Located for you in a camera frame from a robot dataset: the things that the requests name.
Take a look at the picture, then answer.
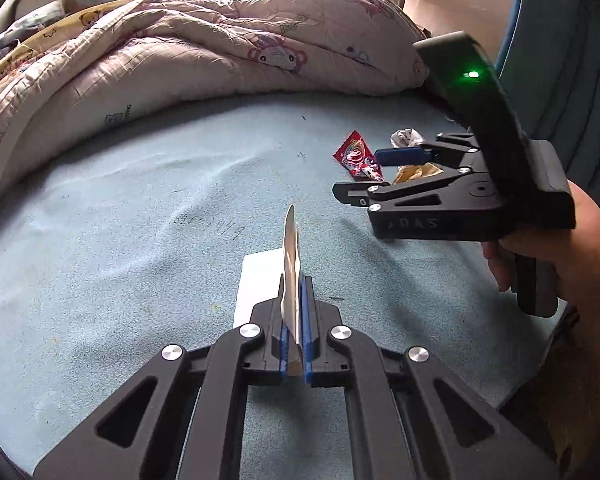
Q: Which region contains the grey patterned cloth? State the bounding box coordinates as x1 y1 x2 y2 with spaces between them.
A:
0 0 81 56

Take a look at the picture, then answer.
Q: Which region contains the white cardboard packaging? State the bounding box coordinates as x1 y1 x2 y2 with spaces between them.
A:
234 204 306 377

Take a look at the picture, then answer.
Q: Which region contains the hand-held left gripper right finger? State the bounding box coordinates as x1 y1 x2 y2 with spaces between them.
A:
302 276 561 480

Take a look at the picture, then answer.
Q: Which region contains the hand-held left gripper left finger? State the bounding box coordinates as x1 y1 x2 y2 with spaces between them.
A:
32 272 287 480

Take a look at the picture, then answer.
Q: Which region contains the red candy wrapper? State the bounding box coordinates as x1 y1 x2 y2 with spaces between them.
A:
332 130 385 182

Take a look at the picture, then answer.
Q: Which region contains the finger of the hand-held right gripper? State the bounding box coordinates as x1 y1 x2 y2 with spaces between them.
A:
332 167 476 211
375 132 481 168

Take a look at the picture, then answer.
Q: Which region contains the person's right hand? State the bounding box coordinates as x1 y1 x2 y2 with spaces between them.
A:
482 179 600 313

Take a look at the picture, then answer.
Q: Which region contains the teal bed mat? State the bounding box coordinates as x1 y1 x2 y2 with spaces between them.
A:
0 87 571 476

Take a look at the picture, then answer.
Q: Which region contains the crumpled clear wrapper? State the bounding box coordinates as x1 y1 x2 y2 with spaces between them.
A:
390 127 426 150

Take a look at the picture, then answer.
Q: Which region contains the yellowish wrapper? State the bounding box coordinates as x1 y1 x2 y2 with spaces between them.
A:
391 162 443 184

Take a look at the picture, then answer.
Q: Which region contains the printed pink quilt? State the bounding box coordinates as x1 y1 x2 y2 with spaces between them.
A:
0 0 431 238

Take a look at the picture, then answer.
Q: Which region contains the teal curtain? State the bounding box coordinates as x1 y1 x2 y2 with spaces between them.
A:
495 0 600 186

